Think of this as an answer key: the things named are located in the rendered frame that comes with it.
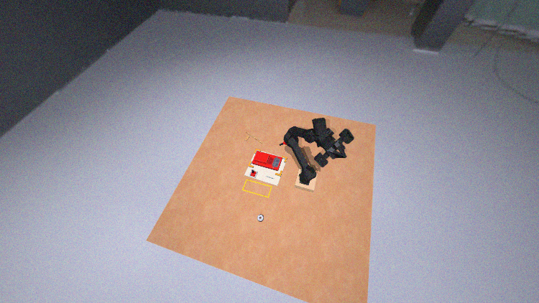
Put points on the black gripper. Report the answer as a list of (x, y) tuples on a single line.
[(331, 148)]

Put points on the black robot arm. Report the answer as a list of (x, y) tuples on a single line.
[(319, 133)]

